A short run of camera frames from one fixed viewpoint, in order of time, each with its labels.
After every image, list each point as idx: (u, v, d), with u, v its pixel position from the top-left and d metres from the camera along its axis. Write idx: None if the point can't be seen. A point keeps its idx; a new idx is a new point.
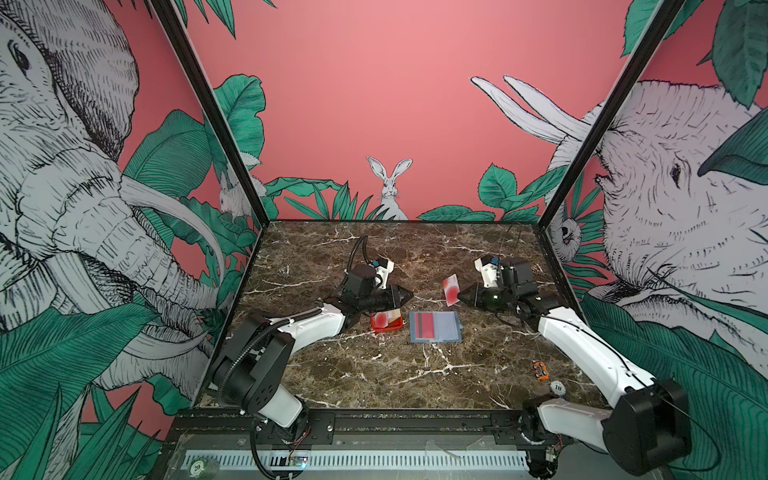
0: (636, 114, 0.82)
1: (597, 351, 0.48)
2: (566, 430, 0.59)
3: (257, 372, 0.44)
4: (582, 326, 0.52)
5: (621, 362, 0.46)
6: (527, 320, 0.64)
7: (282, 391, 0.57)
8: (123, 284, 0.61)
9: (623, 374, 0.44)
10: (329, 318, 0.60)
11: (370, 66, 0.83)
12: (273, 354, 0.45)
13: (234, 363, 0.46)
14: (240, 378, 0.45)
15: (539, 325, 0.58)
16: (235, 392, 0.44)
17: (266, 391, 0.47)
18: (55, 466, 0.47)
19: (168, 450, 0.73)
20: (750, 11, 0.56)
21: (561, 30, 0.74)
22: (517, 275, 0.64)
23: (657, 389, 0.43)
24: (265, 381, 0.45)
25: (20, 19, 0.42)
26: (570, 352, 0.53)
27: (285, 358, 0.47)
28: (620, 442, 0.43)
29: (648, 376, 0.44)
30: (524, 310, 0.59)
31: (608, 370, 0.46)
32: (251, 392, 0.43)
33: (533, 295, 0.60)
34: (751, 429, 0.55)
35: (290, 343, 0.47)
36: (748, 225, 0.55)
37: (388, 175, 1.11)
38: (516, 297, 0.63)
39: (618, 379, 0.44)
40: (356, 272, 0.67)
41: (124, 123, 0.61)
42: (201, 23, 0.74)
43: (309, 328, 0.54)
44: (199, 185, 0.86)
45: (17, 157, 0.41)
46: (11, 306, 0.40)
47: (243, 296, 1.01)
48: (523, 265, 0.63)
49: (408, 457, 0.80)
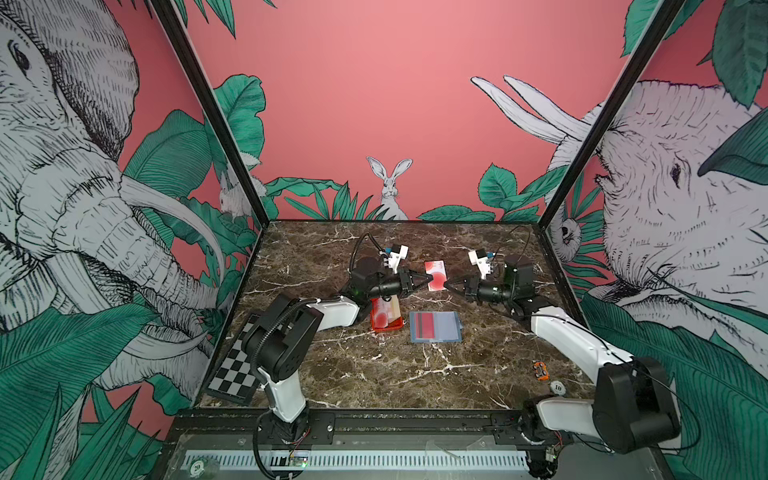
0: (636, 114, 0.82)
1: (579, 335, 0.52)
2: (566, 425, 0.58)
3: (289, 340, 0.48)
4: (567, 316, 0.57)
5: (600, 342, 0.50)
6: (520, 322, 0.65)
7: (296, 379, 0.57)
8: (123, 284, 0.61)
9: (603, 352, 0.48)
10: (350, 307, 0.66)
11: (370, 66, 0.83)
12: (305, 324, 0.49)
13: (269, 332, 0.50)
14: (271, 347, 0.48)
15: (530, 324, 0.63)
16: (266, 361, 0.47)
17: (294, 361, 0.50)
18: (55, 466, 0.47)
19: (168, 450, 0.73)
20: (750, 11, 0.56)
21: (561, 30, 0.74)
22: (519, 277, 0.66)
23: (639, 366, 0.45)
24: (295, 350, 0.49)
25: (20, 19, 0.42)
26: (556, 343, 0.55)
27: (316, 328, 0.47)
28: (607, 421, 0.45)
29: (626, 353, 0.47)
30: (517, 312, 0.64)
31: (590, 351, 0.49)
32: (281, 359, 0.47)
33: (527, 298, 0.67)
34: (751, 429, 0.55)
35: (320, 315, 0.51)
36: (748, 225, 0.55)
37: (388, 175, 1.11)
38: (512, 300, 0.67)
39: (599, 357, 0.47)
40: (361, 269, 0.69)
41: (124, 123, 0.61)
42: (202, 23, 0.74)
43: (332, 311, 0.59)
44: (199, 185, 0.86)
45: (17, 157, 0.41)
46: (11, 306, 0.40)
47: (243, 296, 1.01)
48: (527, 267, 0.64)
49: (408, 457, 0.80)
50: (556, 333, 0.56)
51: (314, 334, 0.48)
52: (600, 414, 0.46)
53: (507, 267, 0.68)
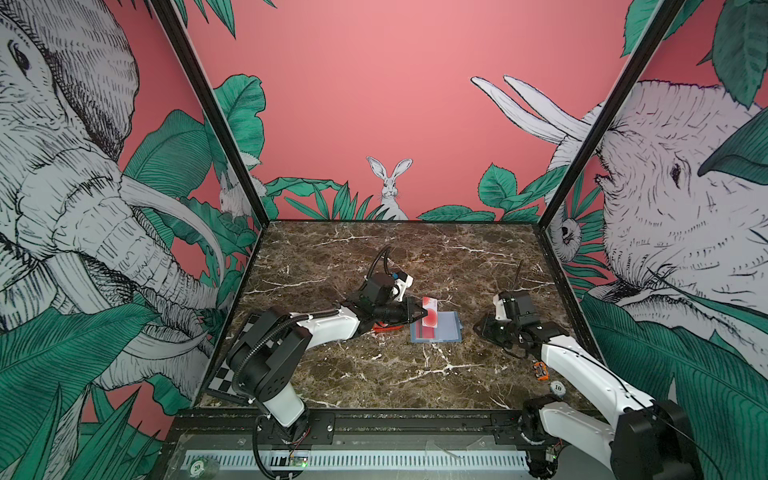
0: (635, 114, 0.82)
1: (597, 374, 0.50)
2: (569, 437, 0.58)
3: (273, 361, 0.45)
4: (582, 351, 0.55)
5: (619, 383, 0.47)
6: (531, 351, 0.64)
7: (290, 386, 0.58)
8: (123, 284, 0.61)
9: (621, 394, 0.46)
10: (346, 321, 0.61)
11: (370, 66, 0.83)
12: (291, 344, 0.46)
13: (253, 349, 0.48)
14: (254, 365, 0.46)
15: (542, 354, 0.60)
16: (248, 379, 0.45)
17: (277, 383, 0.48)
18: (55, 466, 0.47)
19: (168, 450, 0.73)
20: (751, 11, 0.56)
21: (561, 30, 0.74)
22: (518, 306, 0.68)
23: (659, 411, 0.43)
24: (279, 372, 0.46)
25: (20, 19, 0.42)
26: (571, 378, 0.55)
27: (304, 347, 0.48)
28: (626, 465, 0.43)
29: (646, 397, 0.45)
30: (526, 341, 0.62)
31: (607, 392, 0.47)
32: (263, 381, 0.44)
33: (536, 326, 0.63)
34: (751, 430, 0.55)
35: (308, 337, 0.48)
36: (748, 225, 0.55)
37: (388, 175, 1.11)
38: (519, 328, 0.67)
39: (617, 400, 0.45)
40: (376, 279, 0.68)
41: (124, 123, 0.61)
42: (202, 23, 0.74)
43: (326, 328, 0.56)
44: (199, 185, 0.86)
45: (17, 157, 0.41)
46: (11, 306, 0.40)
47: (243, 296, 1.01)
48: (523, 296, 0.67)
49: (408, 457, 0.80)
50: (571, 368, 0.54)
51: (301, 355, 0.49)
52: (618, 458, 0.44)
53: (504, 299, 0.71)
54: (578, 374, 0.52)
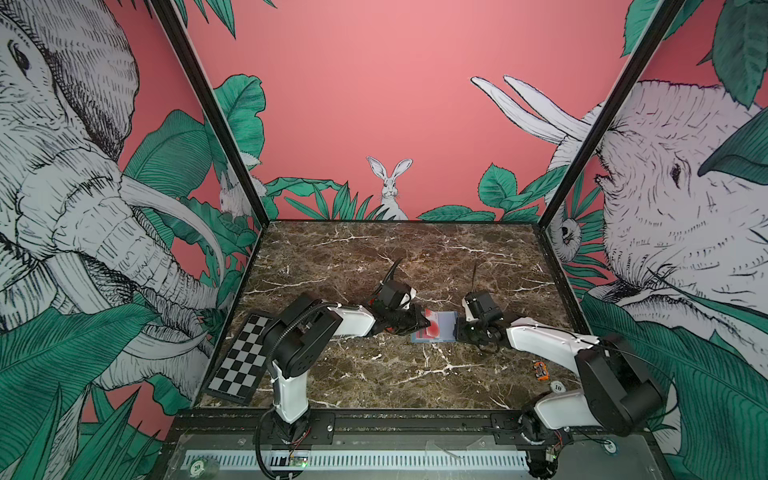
0: (636, 114, 0.82)
1: (551, 333, 0.56)
2: (567, 422, 0.58)
3: (307, 338, 0.49)
4: (537, 323, 0.61)
5: (570, 334, 0.53)
6: (499, 343, 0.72)
7: (305, 378, 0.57)
8: (123, 284, 0.61)
9: (574, 342, 0.51)
10: (365, 317, 0.66)
11: (370, 65, 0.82)
12: (324, 325, 0.50)
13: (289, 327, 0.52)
14: (287, 343, 0.49)
15: (509, 339, 0.65)
16: (281, 357, 0.48)
17: (308, 361, 0.51)
18: (55, 466, 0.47)
19: (168, 450, 0.73)
20: (751, 11, 0.56)
21: (560, 30, 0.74)
22: (481, 304, 0.73)
23: (608, 346, 0.49)
24: (311, 350, 0.50)
25: (20, 19, 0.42)
26: (533, 347, 0.60)
27: (333, 333, 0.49)
28: (601, 410, 0.46)
29: (591, 336, 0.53)
30: (495, 334, 0.66)
31: (564, 345, 0.52)
32: (294, 357, 0.48)
33: (499, 318, 0.68)
34: (751, 429, 0.55)
35: (340, 319, 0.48)
36: (748, 225, 0.55)
37: (388, 175, 1.11)
38: (486, 323, 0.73)
39: (572, 347, 0.50)
40: (390, 285, 0.74)
41: (124, 123, 0.61)
42: (202, 23, 0.74)
43: (350, 317, 0.60)
44: (199, 185, 0.86)
45: (17, 157, 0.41)
46: (11, 306, 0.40)
47: (242, 296, 1.01)
48: (485, 294, 0.72)
49: (409, 457, 0.80)
50: (532, 339, 0.59)
51: (331, 339, 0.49)
52: (596, 406, 0.47)
53: (468, 300, 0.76)
54: (539, 342, 0.57)
